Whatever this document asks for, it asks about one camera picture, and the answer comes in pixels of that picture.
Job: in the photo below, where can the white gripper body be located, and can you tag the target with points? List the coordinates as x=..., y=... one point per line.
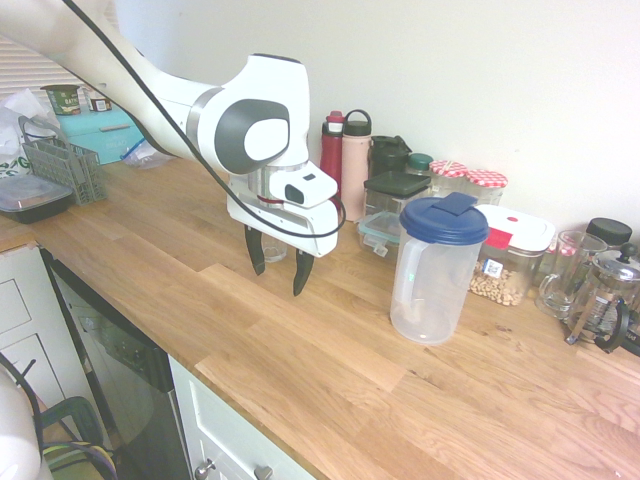
x=280, y=220

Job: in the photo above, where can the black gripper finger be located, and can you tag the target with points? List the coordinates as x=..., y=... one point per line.
x=303, y=272
x=257, y=252

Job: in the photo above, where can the clear pitcher with blue lid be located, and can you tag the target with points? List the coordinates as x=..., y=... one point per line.
x=430, y=280

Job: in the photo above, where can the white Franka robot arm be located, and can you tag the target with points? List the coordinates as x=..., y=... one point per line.
x=260, y=100

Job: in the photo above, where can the red water bottle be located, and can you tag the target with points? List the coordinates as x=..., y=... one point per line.
x=331, y=160

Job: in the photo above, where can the pink water bottle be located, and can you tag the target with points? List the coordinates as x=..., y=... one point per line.
x=355, y=170

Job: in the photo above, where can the clear drinking glass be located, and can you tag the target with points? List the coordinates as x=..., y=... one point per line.
x=274, y=250

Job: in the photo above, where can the glass container with teal lid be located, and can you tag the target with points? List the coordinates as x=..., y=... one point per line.
x=380, y=227

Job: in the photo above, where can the square container with black lid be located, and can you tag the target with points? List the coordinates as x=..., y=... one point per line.
x=397, y=182

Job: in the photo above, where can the black shaker bottle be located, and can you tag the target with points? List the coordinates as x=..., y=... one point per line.
x=387, y=155

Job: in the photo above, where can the clear zip bag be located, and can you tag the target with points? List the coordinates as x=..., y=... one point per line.
x=145, y=157

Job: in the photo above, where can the green lid jar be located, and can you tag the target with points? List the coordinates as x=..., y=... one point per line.
x=419, y=162

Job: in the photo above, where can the black dishwasher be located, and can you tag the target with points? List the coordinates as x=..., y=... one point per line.
x=115, y=350

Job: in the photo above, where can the jar with red checkered lid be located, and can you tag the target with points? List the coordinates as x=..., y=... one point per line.
x=484, y=180
x=447, y=170

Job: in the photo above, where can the white cabinet front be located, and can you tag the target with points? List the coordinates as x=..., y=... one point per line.
x=225, y=430

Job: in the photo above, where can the grey cutlery basket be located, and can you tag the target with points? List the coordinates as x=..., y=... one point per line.
x=75, y=170

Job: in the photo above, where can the teal bread box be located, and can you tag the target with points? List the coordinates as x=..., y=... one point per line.
x=95, y=132

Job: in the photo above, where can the metal cabinet knob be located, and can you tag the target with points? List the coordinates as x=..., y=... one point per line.
x=263, y=472
x=205, y=469

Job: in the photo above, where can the white lid container with nuts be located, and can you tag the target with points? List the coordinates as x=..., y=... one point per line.
x=520, y=230

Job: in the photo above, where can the black food container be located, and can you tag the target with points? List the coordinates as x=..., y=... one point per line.
x=30, y=200

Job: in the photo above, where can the white side cabinet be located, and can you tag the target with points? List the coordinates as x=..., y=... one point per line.
x=30, y=320

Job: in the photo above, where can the green oatmeal cup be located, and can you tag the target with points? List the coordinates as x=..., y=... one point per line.
x=62, y=100

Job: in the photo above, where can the clear glass mug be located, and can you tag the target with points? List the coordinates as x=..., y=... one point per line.
x=565, y=280

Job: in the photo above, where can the white plastic bag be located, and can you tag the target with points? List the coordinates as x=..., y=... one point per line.
x=15, y=150

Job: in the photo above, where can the glass french press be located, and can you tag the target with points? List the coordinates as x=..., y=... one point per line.
x=600, y=300

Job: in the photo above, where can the window blinds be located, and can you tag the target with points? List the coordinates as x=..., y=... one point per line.
x=20, y=70

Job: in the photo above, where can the jar with black lid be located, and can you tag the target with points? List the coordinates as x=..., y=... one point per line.
x=609, y=231

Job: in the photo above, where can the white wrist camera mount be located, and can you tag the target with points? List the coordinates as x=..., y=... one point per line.
x=306, y=187

